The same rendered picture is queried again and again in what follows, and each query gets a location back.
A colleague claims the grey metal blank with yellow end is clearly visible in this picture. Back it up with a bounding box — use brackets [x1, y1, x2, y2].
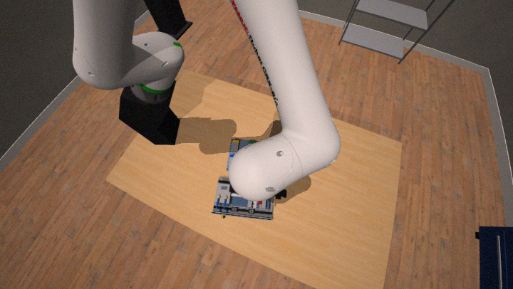
[231, 140, 239, 152]

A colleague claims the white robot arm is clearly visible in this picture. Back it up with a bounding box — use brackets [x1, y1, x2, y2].
[73, 0, 341, 208]

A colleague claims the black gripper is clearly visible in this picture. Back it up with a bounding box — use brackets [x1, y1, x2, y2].
[229, 185, 286, 199]

